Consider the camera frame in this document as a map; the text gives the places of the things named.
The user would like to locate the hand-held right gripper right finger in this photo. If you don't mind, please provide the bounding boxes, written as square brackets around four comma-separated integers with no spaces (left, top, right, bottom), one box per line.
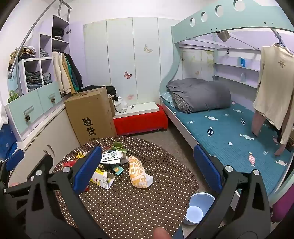
[184,144,272,239]

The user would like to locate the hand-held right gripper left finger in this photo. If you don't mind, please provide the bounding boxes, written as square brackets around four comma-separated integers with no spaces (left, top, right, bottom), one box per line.
[25,145,108,239]

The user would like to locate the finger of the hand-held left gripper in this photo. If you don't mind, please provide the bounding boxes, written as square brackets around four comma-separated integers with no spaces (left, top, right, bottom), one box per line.
[2,154,54,200]
[0,149,25,184]

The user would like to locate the white yellow milk carton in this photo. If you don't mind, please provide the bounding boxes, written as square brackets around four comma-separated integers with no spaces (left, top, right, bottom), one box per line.
[89,168,115,190]

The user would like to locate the light blue plastic bin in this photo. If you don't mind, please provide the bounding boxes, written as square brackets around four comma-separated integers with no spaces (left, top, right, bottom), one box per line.
[184,192,216,226]

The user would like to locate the yellow white snack bag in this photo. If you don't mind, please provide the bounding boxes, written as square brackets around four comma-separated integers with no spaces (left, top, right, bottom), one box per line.
[128,156,154,189]

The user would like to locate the person's right hand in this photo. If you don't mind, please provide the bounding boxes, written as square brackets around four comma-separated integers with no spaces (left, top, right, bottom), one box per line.
[153,227,171,239]

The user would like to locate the blue bag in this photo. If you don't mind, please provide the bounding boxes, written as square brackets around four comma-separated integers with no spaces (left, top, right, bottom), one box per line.
[0,125,18,161]

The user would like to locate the white blue paper box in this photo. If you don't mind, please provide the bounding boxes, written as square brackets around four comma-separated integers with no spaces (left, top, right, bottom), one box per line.
[100,150,129,165]

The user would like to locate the bed with teal mattress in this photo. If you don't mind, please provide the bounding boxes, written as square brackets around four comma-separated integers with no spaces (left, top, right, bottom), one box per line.
[173,101,291,196]

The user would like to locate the white low cabinet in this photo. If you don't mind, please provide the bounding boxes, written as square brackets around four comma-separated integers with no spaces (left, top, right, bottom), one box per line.
[8,108,81,184]

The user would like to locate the green crumpled wrapper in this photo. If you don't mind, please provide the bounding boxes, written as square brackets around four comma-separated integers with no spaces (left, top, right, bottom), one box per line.
[111,141,130,153]

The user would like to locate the large cardboard box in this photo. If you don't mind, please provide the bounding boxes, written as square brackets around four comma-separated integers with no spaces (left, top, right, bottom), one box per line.
[64,87,118,146]

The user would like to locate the mint drawer cabinet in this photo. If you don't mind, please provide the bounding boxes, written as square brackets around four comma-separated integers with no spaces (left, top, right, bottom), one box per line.
[7,81,62,142]

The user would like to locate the red storage ottoman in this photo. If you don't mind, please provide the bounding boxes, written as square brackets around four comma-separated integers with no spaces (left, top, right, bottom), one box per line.
[112,102,168,136]

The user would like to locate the white plastic bag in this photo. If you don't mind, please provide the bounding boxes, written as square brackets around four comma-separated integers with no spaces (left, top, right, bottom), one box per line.
[114,97,128,113]

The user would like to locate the grey folded duvet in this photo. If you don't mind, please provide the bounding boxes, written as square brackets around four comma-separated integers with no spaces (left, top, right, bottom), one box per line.
[166,78,231,113]

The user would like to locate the blue plaid pillow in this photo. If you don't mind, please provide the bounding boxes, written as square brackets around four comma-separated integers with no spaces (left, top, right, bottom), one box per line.
[160,92,177,108]

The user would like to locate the dark folded clothes pile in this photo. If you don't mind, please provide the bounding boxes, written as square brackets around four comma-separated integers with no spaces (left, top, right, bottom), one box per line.
[25,71,43,91]

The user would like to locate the white cubby shelf unit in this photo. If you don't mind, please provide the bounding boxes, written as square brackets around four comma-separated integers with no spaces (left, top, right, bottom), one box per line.
[17,14,70,94]

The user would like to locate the purple cloth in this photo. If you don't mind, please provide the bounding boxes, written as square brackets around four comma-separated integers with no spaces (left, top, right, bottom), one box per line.
[272,191,294,222]

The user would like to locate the mustard hanging jacket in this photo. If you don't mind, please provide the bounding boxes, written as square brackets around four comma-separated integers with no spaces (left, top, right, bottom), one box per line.
[62,54,77,94]

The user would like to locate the cream hanging jacket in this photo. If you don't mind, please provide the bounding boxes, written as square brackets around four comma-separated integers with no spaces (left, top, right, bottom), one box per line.
[52,52,69,94]

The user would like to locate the black hanging jacket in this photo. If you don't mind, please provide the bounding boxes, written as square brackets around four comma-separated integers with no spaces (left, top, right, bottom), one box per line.
[64,52,83,91]

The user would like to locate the brown clothes pile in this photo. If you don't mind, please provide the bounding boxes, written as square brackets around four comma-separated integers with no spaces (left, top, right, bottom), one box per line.
[8,45,37,69]

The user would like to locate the person in cream shirt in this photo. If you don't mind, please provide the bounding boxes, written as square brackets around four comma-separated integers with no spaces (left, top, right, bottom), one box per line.
[253,43,294,145]

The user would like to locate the black folded clothes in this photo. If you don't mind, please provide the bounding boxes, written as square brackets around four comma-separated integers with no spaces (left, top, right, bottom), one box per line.
[52,28,66,40]

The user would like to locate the brown hanging bag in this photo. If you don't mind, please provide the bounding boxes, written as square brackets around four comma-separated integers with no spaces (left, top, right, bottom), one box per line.
[216,30,230,42]

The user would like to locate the blue clothes hanger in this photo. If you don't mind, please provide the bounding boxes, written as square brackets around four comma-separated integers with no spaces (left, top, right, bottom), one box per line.
[272,29,287,47]

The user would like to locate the white wall shelf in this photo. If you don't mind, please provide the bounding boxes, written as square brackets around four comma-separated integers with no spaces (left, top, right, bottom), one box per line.
[212,41,262,89]

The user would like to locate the grey curved metal rail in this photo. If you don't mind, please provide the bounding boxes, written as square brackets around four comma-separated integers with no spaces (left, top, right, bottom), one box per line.
[8,0,73,80]

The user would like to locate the teal bunk bed frame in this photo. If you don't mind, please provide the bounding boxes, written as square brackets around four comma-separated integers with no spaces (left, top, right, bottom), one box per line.
[159,0,294,207]

